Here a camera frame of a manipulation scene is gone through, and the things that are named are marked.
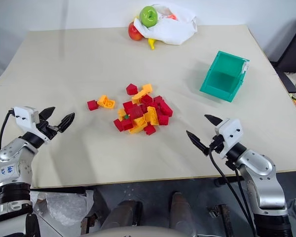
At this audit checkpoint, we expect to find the black chair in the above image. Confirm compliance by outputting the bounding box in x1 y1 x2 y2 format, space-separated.
271 29 296 99

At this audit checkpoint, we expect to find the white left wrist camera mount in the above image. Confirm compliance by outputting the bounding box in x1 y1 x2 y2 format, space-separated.
10 106 41 130

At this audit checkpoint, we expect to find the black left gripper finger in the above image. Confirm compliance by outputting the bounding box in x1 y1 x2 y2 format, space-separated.
38 106 56 122
56 112 76 133

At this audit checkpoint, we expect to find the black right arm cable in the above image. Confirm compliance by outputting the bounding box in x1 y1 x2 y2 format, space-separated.
225 159 258 237
208 147 256 237

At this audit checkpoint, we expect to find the long red building block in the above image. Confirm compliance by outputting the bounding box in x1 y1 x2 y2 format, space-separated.
159 100 174 118

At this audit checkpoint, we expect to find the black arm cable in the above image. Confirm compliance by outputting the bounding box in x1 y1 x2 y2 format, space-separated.
225 159 258 237
0 110 16 152
208 147 256 237

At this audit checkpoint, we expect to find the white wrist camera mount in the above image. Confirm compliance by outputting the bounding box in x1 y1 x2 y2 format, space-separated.
10 106 41 130
214 118 244 160

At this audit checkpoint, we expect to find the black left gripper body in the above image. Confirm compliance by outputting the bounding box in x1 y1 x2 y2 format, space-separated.
36 119 59 141

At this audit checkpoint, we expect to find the large red building block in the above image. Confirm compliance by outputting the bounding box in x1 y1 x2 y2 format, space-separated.
127 106 145 120

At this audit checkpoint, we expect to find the clear plastic wrap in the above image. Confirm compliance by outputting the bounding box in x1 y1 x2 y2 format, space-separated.
31 190 95 227

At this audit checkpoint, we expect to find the long orange building block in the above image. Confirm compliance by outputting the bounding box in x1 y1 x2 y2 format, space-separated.
147 106 160 126
131 90 149 105

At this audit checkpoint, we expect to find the dark rounded shape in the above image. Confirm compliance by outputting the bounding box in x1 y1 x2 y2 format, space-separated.
169 192 197 234
100 199 143 232

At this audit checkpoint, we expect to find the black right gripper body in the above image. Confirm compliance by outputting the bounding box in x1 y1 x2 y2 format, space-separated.
209 134 225 155

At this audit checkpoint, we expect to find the white plastic bag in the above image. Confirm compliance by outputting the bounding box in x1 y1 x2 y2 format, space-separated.
133 3 198 46

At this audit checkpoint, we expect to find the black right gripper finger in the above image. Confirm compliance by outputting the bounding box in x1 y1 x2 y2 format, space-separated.
185 130 210 157
204 114 223 127

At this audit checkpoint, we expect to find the teal plastic bin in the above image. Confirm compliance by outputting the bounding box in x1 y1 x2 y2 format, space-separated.
199 50 250 103

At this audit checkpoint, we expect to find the black table frame bar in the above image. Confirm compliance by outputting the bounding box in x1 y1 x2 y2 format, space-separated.
31 186 86 197

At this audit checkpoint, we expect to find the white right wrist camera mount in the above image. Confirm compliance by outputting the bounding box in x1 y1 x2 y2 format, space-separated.
214 118 244 160

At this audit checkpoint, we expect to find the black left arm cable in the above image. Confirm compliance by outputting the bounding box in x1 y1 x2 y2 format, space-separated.
0 110 16 152

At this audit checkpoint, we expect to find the metal table bracket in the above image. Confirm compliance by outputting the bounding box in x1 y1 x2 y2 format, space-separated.
207 203 237 237

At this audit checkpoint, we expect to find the red toy apple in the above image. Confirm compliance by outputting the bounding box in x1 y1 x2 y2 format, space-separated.
128 21 145 41

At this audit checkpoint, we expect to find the green toy apple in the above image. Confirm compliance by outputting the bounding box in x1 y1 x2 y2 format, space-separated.
139 5 159 28

